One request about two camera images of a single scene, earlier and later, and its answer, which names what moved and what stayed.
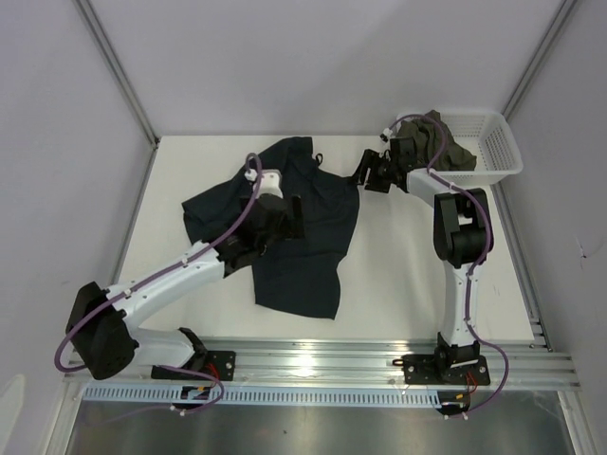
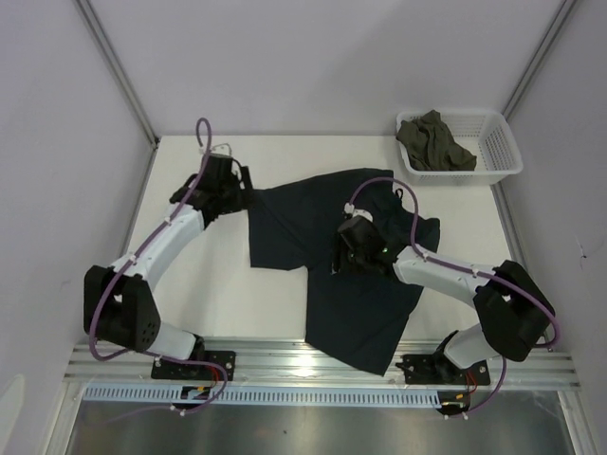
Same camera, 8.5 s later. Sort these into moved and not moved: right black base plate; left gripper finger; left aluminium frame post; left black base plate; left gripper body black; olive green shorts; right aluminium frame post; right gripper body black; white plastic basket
Moved: left gripper finger; left gripper body black; right gripper body black
Not moved: white plastic basket; left aluminium frame post; olive green shorts; right black base plate; left black base plate; right aluminium frame post
